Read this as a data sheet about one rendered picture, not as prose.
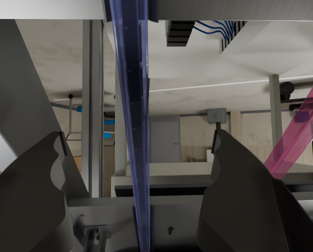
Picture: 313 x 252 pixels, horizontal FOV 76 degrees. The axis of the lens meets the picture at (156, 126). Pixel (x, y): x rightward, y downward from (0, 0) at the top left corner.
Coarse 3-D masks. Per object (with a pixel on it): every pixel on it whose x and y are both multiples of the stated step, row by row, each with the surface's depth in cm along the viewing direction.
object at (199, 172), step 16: (272, 80) 90; (272, 96) 90; (272, 112) 90; (272, 128) 90; (272, 144) 90; (128, 160) 85; (112, 176) 57; (128, 176) 57; (160, 176) 57; (176, 176) 57; (192, 176) 57; (208, 176) 57; (288, 176) 58; (304, 176) 59; (112, 192) 56
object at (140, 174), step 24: (120, 0) 7; (144, 0) 7; (120, 24) 8; (144, 24) 8; (120, 48) 9; (144, 48) 9; (120, 72) 9; (144, 72) 9; (144, 96) 10; (144, 120) 11; (144, 144) 13; (144, 168) 15; (144, 192) 17; (144, 216) 20; (144, 240) 26
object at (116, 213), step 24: (120, 192) 28; (168, 192) 28; (192, 192) 29; (312, 192) 23; (72, 216) 23; (96, 216) 23; (120, 216) 23; (168, 216) 24; (192, 216) 24; (312, 216) 25; (96, 240) 28; (120, 240) 29; (168, 240) 29; (192, 240) 30
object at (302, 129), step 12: (312, 96) 12; (300, 108) 13; (312, 108) 12; (300, 120) 13; (312, 120) 12; (288, 132) 14; (300, 132) 13; (312, 132) 13; (276, 144) 15; (288, 144) 14; (300, 144) 14; (276, 156) 15; (288, 156) 15; (276, 168) 16; (288, 168) 16
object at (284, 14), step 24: (0, 0) 8; (24, 0) 8; (48, 0) 8; (72, 0) 8; (96, 0) 8; (168, 0) 9; (192, 0) 9; (216, 0) 9; (240, 0) 9; (264, 0) 9; (288, 0) 9; (312, 0) 9
